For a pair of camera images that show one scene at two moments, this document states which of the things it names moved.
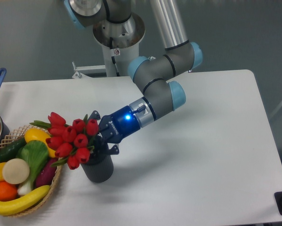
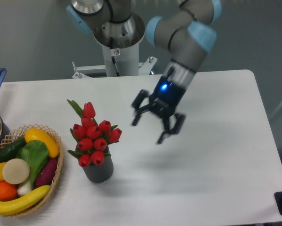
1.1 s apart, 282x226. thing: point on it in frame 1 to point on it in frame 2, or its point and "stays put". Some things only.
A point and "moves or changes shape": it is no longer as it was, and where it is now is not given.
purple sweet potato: x=46 y=175 stays put
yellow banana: x=6 y=208 stays put
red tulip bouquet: x=71 y=144 moves or changes shape
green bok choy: x=36 y=153 stays put
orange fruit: x=4 y=191 stays put
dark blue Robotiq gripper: x=113 y=128 to x=164 y=101
